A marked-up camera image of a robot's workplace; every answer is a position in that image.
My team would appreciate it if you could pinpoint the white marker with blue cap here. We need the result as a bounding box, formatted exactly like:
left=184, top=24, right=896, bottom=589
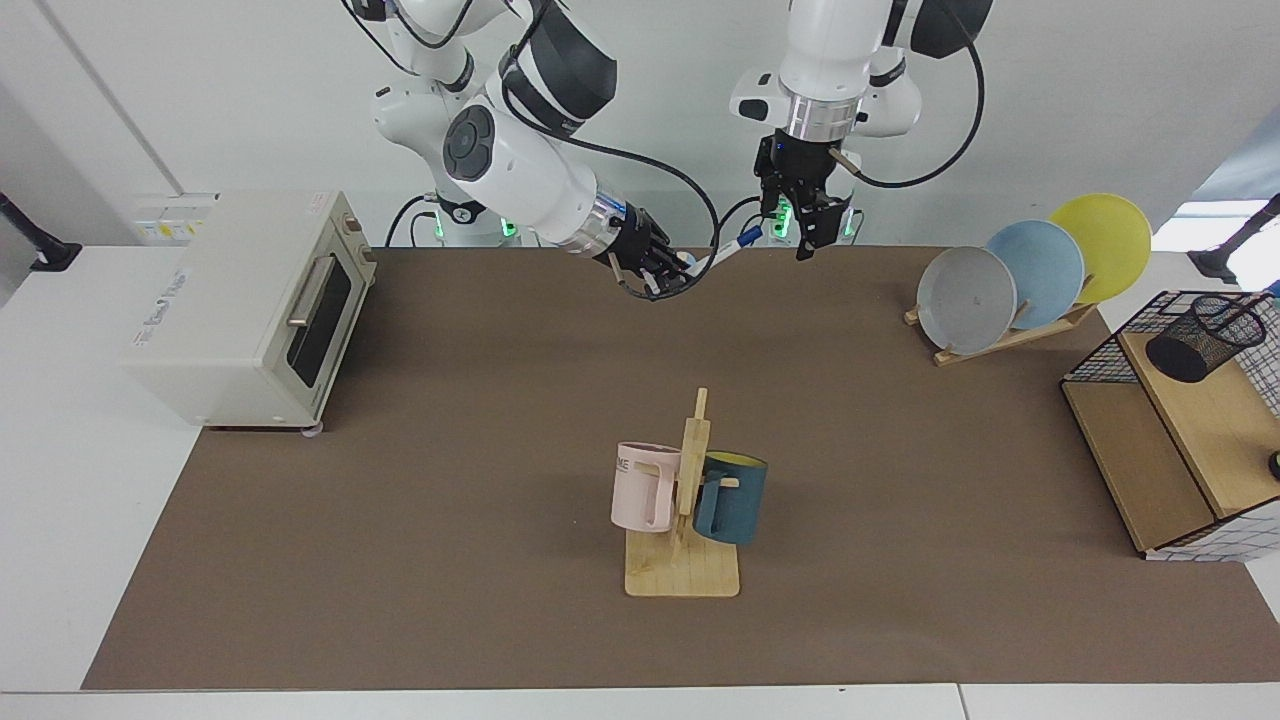
left=689, top=225, right=767, bottom=280

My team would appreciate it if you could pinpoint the black mesh pen holder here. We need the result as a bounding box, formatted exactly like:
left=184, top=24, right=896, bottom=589
left=1144, top=294, right=1270, bottom=385

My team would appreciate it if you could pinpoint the grey plate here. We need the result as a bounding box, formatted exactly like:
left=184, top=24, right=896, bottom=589
left=916, top=246, right=1019, bottom=357

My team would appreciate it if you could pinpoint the wooden plate rack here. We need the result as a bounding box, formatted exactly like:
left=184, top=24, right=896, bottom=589
left=904, top=275, right=1100, bottom=369

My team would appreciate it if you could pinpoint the light blue plate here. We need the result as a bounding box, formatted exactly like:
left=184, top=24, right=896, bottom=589
left=985, top=219, right=1087, bottom=332

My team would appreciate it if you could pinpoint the pink cup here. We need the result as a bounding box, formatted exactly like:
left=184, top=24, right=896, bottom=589
left=610, top=441, right=684, bottom=535

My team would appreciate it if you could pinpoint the dark teal cup yellow inside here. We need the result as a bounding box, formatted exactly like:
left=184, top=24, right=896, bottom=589
left=691, top=452, right=770, bottom=547

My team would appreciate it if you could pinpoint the yellow plate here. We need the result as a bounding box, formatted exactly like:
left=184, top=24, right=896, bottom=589
left=1047, top=193, right=1154, bottom=307

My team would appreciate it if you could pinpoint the brown table cloth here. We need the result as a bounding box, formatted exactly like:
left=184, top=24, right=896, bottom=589
left=82, top=245, right=1280, bottom=692

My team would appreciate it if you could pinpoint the wooden cup stand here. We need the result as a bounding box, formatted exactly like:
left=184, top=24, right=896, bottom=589
left=624, top=388, right=742, bottom=600

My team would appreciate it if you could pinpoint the black clamp stand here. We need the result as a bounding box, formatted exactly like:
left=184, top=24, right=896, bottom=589
left=1187, top=194, right=1280, bottom=287
left=0, top=191, right=84, bottom=274

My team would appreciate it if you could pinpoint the pale toaster oven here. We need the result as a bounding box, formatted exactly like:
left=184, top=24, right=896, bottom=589
left=121, top=190, right=379, bottom=437

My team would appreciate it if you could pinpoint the white socket box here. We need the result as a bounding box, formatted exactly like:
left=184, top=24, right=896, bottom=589
left=132, top=192, right=220, bottom=247

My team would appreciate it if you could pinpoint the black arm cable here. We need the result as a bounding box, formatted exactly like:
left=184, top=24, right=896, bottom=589
left=497, top=40, right=724, bottom=304
left=827, top=0, right=989, bottom=192

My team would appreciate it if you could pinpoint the black base power cable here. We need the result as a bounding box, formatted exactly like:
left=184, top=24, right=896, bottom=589
left=709, top=194, right=767, bottom=249
left=384, top=193, right=442, bottom=249

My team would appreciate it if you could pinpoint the wire basket with wooden floor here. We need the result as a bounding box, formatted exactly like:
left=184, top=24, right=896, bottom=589
left=1061, top=289, right=1280, bottom=564

